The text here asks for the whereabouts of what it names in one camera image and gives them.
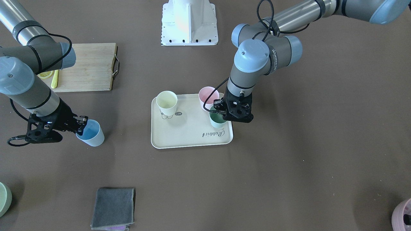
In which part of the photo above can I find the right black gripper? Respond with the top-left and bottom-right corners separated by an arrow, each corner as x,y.
25,100 -> 88,143

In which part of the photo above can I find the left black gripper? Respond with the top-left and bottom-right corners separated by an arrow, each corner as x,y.
214,88 -> 254,123

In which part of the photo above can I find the green cup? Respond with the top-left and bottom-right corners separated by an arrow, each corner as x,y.
209,112 -> 227,128

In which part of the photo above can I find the blue cup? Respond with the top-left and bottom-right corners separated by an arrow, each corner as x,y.
76,119 -> 105,147

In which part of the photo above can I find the pink cup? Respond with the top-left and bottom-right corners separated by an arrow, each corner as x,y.
198,86 -> 220,111

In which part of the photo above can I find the pale yellow cup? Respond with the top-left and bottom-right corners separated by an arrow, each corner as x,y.
156,90 -> 178,116

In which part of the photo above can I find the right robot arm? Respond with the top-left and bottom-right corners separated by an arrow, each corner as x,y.
0,0 -> 88,146

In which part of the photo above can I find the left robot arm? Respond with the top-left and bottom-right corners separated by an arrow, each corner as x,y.
208,0 -> 410,123

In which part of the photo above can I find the cream rabbit tray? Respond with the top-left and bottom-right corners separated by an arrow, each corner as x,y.
151,94 -> 233,149

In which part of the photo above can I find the yellow plastic knife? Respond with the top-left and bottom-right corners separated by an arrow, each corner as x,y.
50,70 -> 60,89

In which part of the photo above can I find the lower lemon slice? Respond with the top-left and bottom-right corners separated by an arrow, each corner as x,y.
37,71 -> 54,79

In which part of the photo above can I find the wooden cutting board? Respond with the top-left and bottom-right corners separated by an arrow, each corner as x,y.
52,43 -> 118,92

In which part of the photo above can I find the grey folded cloth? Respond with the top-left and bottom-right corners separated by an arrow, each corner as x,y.
91,188 -> 135,231

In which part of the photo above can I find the green bowl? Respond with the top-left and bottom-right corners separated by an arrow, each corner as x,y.
0,182 -> 12,217

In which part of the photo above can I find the pink bowl with ice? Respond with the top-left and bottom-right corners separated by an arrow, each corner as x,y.
391,199 -> 411,231

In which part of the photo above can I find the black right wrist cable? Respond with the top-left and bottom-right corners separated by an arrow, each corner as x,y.
7,32 -> 73,147

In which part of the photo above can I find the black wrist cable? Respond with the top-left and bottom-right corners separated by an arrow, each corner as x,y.
203,0 -> 310,113
7,32 -> 73,147

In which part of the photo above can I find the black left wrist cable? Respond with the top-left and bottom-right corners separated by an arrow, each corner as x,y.
203,0 -> 310,113

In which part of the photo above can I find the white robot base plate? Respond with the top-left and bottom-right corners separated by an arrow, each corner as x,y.
161,0 -> 219,46

